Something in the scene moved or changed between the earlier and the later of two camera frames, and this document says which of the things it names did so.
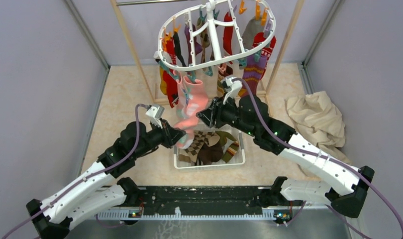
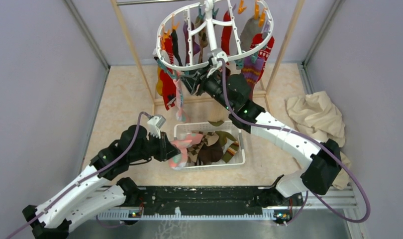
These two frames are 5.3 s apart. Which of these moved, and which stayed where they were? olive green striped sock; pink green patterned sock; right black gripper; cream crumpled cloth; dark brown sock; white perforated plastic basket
Moved: right black gripper; pink green patterned sock
Stayed: olive green striped sock; cream crumpled cloth; dark brown sock; white perforated plastic basket
